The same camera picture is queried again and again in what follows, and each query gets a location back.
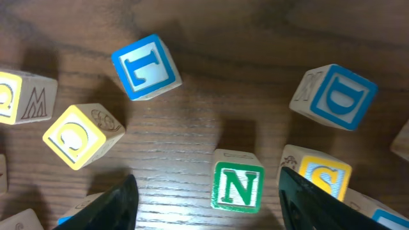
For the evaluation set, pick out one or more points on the blue I block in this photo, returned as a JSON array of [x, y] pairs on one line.
[[78, 207]]

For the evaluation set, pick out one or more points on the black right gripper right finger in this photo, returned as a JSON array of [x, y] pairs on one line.
[[306, 206]]

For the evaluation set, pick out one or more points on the blue 5 block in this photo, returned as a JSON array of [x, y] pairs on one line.
[[375, 210]]

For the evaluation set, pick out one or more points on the blue L block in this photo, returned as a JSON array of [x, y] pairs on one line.
[[146, 68]]

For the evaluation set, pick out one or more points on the blue d block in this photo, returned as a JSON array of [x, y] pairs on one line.
[[334, 96], [400, 144]]

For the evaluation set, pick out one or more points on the green N block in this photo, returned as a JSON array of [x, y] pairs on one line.
[[237, 181]]

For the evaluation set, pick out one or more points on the yellow block far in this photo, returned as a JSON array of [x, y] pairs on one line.
[[26, 97]]

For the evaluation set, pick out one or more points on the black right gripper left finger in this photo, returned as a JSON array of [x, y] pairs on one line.
[[115, 209]]

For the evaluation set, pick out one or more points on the yellow G block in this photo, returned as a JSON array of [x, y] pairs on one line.
[[83, 134]]

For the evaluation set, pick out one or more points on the blue D block right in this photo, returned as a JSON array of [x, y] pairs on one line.
[[400, 144]]

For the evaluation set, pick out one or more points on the yellow S block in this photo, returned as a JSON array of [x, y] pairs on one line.
[[325, 171]]

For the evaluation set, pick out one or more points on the blue T block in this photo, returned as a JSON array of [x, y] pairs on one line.
[[25, 220]]

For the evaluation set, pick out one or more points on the wooden block left edge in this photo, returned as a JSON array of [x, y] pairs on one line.
[[3, 175]]

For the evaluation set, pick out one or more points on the blue D block left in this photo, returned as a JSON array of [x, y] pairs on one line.
[[334, 96]]

